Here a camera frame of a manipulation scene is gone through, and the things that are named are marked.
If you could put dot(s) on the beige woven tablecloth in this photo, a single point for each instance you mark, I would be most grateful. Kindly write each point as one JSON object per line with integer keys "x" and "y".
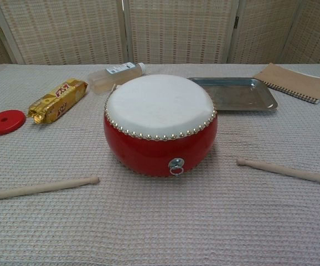
{"x": 160, "y": 221}

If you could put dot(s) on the clear plastic bottle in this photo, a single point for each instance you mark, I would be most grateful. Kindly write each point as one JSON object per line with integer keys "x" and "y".
{"x": 104, "y": 80}

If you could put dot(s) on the red plastic disc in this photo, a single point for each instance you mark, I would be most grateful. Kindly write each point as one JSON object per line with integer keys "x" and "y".
{"x": 13, "y": 122}

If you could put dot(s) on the gold foil snack package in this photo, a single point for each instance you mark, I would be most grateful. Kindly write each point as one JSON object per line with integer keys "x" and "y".
{"x": 57, "y": 101}

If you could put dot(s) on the rectangular metal tray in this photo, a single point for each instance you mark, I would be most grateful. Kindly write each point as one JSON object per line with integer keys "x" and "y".
{"x": 240, "y": 94}

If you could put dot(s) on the red drum white skin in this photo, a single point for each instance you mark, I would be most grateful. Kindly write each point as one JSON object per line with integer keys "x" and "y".
{"x": 160, "y": 155}

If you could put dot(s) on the wooden drumstick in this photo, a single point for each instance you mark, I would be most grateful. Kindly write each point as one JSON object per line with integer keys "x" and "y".
{"x": 38, "y": 189}
{"x": 287, "y": 170}

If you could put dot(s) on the woven folding screen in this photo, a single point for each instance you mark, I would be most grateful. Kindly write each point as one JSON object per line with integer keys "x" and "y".
{"x": 66, "y": 27}

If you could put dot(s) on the brown spiral notebook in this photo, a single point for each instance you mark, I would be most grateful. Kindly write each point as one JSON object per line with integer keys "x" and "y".
{"x": 293, "y": 80}

